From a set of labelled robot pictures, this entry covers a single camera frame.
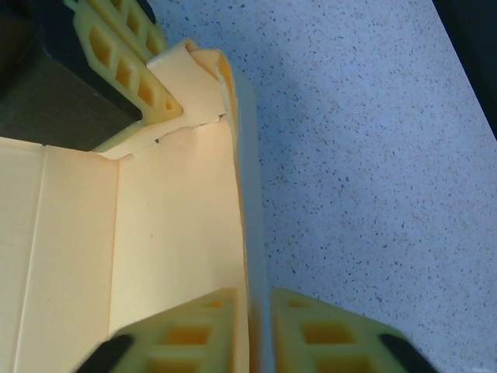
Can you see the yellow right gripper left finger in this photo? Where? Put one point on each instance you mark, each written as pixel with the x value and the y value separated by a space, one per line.
pixel 182 334

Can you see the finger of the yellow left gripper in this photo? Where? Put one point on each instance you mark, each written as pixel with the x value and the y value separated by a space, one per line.
pixel 132 83
pixel 136 27

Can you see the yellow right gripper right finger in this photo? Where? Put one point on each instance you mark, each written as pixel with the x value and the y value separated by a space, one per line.
pixel 310 334

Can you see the yellow paper box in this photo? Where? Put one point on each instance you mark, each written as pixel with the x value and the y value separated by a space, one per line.
pixel 174 213

